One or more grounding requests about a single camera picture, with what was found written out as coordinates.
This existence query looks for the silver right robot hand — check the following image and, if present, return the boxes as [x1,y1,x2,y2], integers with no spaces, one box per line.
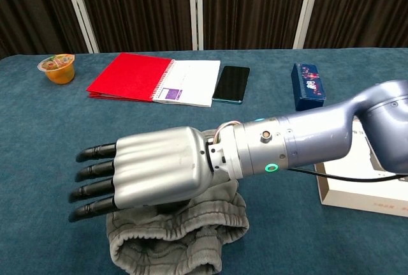
[68,126,214,223]

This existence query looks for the grey sweat shorts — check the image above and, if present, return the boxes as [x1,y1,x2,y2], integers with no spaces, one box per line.
[106,129,250,274]

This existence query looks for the red spiral notebook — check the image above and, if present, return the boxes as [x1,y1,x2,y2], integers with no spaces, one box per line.
[86,52,221,108]

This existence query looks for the black smartphone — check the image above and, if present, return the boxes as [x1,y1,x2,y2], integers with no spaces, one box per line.
[212,65,251,104]

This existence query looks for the orange jelly cup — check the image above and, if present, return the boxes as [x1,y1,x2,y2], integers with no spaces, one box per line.
[36,53,76,85]

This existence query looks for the blue rectangular carton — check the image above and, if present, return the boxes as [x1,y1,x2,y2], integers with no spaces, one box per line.
[291,62,327,112]

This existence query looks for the dark brown pleated curtain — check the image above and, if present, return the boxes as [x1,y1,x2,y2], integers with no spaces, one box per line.
[0,0,408,60]

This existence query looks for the white adapter product box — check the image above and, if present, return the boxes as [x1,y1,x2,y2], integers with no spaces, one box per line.
[314,119,408,218]

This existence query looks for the white partition frame post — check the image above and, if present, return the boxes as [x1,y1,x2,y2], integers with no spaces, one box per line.
[292,0,323,50]
[187,0,205,51]
[61,0,100,54]

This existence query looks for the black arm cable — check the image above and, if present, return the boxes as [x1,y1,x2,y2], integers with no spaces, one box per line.
[286,168,408,183]

